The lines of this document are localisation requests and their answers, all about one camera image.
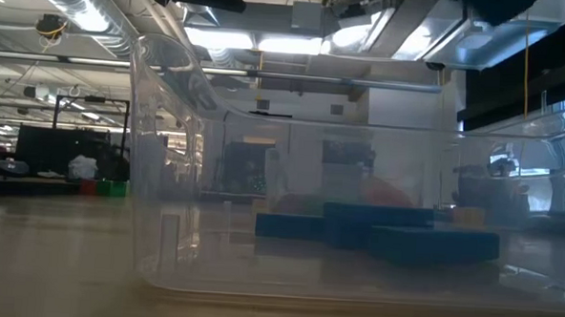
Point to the wide silver ceiling duct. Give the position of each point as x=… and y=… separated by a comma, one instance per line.
x=79, y=1

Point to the yellow wooden arch block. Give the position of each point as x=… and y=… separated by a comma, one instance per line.
x=468, y=217

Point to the black frame rig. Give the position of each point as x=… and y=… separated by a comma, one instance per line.
x=94, y=100

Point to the green rectangular wooden block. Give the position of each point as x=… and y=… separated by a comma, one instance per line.
x=104, y=189

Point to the narrow silver ceiling duct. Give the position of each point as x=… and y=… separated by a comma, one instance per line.
x=205, y=14

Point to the light green wooden cylinder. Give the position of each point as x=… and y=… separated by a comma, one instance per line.
x=313, y=204

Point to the clear plastic bin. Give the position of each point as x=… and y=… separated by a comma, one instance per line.
x=272, y=177
x=211, y=251

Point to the ceiling light panel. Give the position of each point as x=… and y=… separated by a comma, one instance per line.
x=268, y=44

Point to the light green rectangular block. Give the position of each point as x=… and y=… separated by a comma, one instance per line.
x=120, y=189

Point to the red rectangular wooden block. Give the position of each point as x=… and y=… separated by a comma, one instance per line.
x=88, y=188

